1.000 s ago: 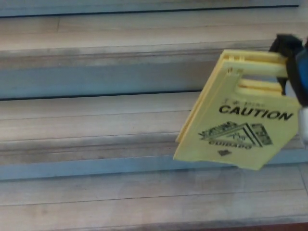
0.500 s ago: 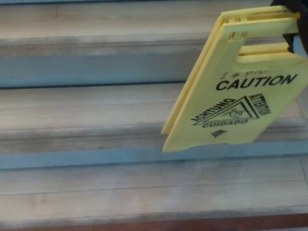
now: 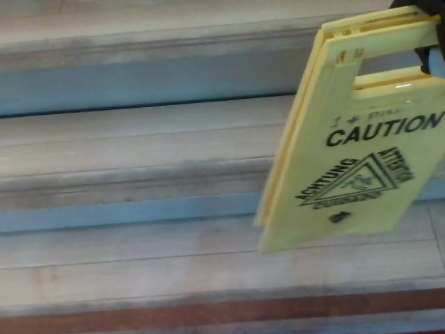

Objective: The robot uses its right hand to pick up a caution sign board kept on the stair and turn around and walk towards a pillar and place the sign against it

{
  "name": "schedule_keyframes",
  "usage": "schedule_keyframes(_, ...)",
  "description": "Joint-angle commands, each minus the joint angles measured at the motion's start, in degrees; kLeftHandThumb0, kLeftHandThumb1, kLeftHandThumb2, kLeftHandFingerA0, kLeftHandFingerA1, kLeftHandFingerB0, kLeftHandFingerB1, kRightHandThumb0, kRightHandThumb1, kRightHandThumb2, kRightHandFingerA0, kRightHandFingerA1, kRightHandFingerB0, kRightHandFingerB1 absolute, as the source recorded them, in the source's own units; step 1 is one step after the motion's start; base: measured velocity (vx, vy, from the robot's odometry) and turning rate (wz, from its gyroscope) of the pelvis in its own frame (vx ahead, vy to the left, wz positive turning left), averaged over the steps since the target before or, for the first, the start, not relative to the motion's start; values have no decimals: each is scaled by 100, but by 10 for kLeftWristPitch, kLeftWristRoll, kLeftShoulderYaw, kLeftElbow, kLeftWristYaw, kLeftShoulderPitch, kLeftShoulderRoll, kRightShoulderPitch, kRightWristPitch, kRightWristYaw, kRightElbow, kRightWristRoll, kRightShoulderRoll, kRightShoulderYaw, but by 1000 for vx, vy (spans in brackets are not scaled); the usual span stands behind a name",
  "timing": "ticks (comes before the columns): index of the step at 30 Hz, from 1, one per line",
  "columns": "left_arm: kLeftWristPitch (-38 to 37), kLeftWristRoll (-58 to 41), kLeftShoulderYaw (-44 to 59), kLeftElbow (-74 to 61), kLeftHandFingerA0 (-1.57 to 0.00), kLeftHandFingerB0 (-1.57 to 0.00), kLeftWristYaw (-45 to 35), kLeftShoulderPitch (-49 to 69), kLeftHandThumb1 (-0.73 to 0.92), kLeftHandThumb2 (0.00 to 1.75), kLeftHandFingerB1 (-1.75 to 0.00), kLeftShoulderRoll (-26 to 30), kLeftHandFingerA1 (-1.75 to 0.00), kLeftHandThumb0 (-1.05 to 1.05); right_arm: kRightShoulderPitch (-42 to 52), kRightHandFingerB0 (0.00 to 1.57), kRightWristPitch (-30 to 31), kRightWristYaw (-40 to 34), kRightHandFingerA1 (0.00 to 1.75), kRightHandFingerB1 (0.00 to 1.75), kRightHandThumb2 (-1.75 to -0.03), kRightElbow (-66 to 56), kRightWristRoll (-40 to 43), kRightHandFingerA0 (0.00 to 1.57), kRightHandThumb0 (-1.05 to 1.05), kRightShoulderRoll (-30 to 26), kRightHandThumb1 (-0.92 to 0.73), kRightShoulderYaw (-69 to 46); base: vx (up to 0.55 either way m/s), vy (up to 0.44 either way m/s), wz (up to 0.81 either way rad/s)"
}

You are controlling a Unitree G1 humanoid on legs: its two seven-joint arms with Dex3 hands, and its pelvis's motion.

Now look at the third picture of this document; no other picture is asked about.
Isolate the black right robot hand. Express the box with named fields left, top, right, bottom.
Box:
left=388, top=0, right=445, bottom=76

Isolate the grey wooden staircase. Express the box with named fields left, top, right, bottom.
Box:
left=0, top=0, right=445, bottom=334

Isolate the yellow folding caution sign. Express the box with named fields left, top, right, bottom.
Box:
left=252, top=3, right=445, bottom=257

